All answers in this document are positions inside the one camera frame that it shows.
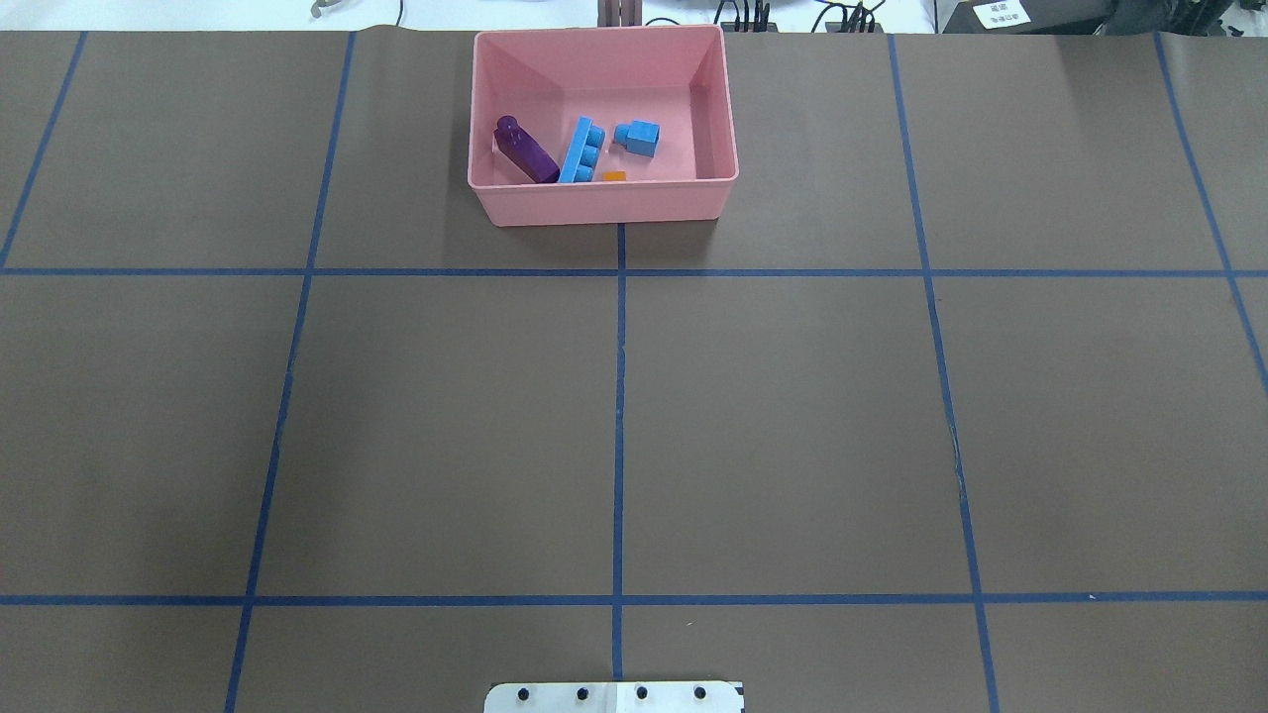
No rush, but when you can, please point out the purple sloped block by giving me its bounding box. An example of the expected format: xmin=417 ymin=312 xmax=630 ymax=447
xmin=493 ymin=115 xmax=560 ymax=184

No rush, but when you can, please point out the long blue four-stud block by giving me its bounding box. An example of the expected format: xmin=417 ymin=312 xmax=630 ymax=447
xmin=557 ymin=115 xmax=606 ymax=184

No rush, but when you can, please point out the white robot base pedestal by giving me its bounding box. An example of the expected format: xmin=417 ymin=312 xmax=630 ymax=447
xmin=483 ymin=680 xmax=746 ymax=712

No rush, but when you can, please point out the pink plastic box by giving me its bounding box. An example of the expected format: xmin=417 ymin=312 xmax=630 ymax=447
xmin=467 ymin=25 xmax=739 ymax=227

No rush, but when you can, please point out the small blue single-stud block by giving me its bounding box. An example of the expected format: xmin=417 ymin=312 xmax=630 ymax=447
xmin=614 ymin=119 xmax=661 ymax=157

